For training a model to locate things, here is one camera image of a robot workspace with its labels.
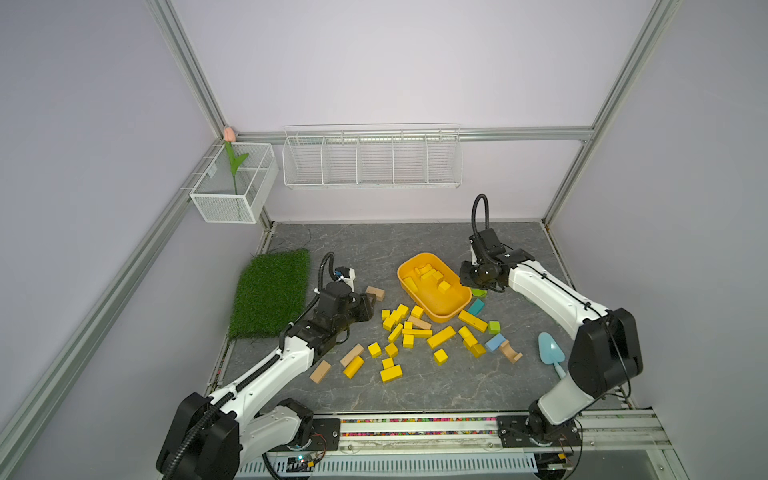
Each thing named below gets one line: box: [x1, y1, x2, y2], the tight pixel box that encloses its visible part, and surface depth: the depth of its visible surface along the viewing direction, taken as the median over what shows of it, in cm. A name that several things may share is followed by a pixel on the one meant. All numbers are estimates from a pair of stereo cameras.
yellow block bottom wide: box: [380, 358, 403, 383], surface depth 84 cm
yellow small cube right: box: [433, 348, 449, 366], surface depth 86 cm
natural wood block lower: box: [309, 359, 332, 384], surface depth 85 cm
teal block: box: [468, 298, 485, 316], surface depth 96 cm
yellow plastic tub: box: [397, 252, 472, 323], surface depth 102 cm
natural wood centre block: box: [408, 315, 432, 330], surface depth 93 cm
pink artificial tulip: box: [223, 127, 249, 195], surface depth 92 cm
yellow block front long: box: [343, 355, 365, 379], surface depth 85 cm
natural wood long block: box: [339, 343, 364, 367], surface depth 88 cm
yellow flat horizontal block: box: [402, 329, 433, 336], surface depth 91 cm
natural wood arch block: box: [500, 339, 523, 364], surface depth 88 cm
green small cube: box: [488, 321, 501, 335], surface depth 91 cm
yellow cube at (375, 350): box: [367, 342, 382, 359], surface depth 87 cm
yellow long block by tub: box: [458, 310, 488, 333], surface depth 95 cm
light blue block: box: [485, 333, 506, 352], surface depth 90 cm
